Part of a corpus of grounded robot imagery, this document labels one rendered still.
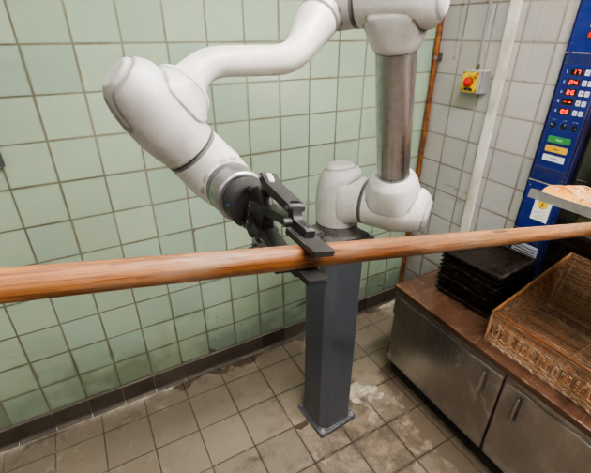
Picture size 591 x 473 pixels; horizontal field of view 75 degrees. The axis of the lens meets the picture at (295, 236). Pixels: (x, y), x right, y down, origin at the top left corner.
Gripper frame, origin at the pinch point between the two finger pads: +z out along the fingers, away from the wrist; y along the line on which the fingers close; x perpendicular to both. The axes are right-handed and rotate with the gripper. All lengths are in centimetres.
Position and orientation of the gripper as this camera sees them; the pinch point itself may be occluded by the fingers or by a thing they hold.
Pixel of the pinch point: (307, 254)
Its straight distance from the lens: 48.1
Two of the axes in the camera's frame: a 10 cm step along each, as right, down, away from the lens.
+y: -1.7, 9.1, 3.9
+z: 4.9, 4.2, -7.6
